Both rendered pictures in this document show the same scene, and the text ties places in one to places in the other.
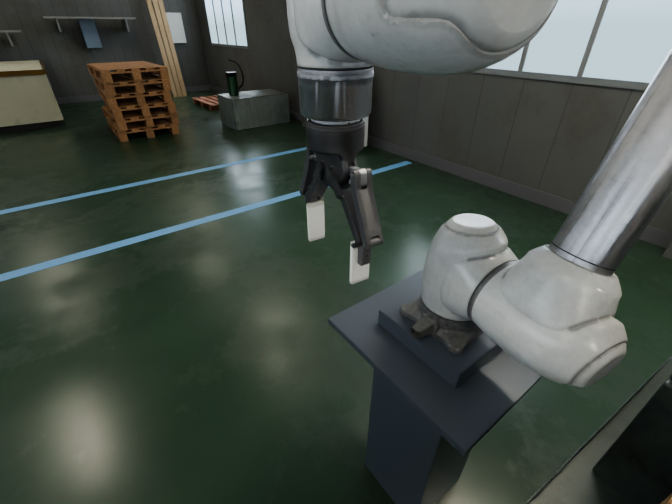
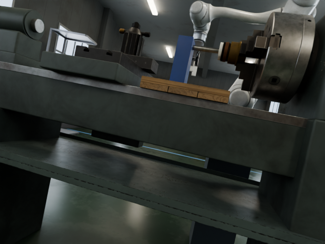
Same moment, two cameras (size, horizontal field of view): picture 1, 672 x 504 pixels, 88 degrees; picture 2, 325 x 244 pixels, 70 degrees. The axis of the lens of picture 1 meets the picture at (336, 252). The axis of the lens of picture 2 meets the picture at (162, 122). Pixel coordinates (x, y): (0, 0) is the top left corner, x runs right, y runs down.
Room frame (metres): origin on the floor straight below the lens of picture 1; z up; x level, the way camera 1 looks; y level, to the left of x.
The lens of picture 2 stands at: (-0.76, -1.02, 0.78)
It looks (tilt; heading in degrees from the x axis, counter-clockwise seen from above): 2 degrees down; 45
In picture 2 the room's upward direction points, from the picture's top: 12 degrees clockwise
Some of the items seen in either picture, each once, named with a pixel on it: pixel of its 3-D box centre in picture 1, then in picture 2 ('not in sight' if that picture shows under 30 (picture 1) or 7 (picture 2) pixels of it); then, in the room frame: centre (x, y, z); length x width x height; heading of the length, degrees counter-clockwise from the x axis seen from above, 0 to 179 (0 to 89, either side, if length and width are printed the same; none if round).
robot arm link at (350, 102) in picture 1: (335, 94); (199, 38); (0.46, 0.00, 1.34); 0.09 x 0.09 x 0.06
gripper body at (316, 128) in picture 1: (335, 153); (197, 49); (0.46, 0.00, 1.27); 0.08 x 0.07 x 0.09; 30
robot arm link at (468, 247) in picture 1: (465, 264); not in sight; (0.63, -0.29, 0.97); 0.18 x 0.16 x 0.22; 27
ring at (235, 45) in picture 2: not in sight; (233, 53); (0.05, -0.53, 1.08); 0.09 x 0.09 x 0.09; 32
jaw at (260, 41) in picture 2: not in sight; (258, 47); (0.01, -0.64, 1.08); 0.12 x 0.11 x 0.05; 32
